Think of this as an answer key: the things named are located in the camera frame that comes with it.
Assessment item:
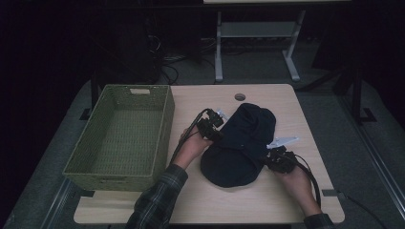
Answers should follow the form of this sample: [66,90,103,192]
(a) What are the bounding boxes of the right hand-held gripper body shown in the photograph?
[261,136,300,175]

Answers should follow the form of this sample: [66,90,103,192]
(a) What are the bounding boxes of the tangle of floor cables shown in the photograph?
[144,34,218,86]

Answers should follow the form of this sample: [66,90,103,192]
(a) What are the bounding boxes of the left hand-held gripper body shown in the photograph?
[196,109,229,141]

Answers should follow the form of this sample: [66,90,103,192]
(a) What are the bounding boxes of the white-framed background table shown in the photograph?
[202,0,352,83]

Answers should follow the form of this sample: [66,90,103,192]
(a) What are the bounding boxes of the black cloth hat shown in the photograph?
[200,102,277,189]

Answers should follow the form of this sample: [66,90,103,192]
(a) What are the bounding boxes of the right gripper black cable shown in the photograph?
[292,153,323,208]

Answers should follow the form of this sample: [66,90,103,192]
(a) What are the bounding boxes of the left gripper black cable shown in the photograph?
[170,108,212,165]

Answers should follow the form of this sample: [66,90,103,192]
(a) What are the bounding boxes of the thin black floor cable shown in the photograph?
[337,190,389,229]

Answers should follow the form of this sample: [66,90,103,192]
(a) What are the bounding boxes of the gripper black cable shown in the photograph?
[170,108,212,165]
[292,153,323,208]

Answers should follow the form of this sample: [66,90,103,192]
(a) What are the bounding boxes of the person's left hand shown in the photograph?
[173,128,214,170]

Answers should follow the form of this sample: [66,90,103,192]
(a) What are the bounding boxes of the grey tape strip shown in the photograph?
[321,188,347,200]

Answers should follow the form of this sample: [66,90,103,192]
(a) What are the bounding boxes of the person's right hand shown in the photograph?
[275,164,323,218]

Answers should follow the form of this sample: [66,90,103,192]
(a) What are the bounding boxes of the metal floor rail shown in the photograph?
[337,94,405,220]

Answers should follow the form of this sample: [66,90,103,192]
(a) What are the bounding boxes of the green woven basket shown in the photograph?
[62,83,176,193]

